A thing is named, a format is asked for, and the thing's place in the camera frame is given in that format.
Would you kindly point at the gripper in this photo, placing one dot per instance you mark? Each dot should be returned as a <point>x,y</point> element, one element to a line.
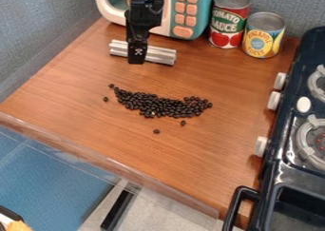
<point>141,16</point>

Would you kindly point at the silver metal bar tool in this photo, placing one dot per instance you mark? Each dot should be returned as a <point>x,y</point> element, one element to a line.
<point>160,54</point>

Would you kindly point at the pile of black bits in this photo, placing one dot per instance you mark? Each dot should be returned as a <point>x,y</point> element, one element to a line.
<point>163,105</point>

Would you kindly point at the toy microwave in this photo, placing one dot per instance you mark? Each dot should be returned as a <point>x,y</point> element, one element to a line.
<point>190,13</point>

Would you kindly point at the red tomato can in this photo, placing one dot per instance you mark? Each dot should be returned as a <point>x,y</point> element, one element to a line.
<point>228,22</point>

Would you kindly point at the yellow pineapple can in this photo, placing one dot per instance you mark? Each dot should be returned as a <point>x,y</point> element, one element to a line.
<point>262,38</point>

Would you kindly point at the toy stove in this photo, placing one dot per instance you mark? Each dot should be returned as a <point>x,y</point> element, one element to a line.
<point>296,146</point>

